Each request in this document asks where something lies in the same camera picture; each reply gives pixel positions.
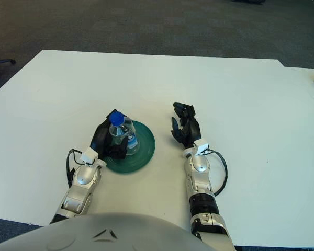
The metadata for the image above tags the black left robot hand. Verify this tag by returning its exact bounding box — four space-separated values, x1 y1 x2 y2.
90 108 129 160

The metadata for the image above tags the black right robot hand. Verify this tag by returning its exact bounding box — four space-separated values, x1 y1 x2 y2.
171 102 201 149

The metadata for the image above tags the clear bottle with blue cap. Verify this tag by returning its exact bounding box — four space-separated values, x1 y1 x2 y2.
108 111 141 156

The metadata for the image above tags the green round plate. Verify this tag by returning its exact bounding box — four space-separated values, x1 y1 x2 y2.
104 119 156 175

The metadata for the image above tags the grey robot torso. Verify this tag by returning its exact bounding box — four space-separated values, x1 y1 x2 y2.
0 212 212 251

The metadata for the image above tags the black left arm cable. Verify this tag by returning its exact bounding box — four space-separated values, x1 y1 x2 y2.
66 149 82 188

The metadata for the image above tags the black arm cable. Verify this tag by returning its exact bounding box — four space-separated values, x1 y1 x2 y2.
208 149 228 197
66 149 82 188

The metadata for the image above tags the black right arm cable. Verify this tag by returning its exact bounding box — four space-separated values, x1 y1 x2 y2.
208 149 228 197

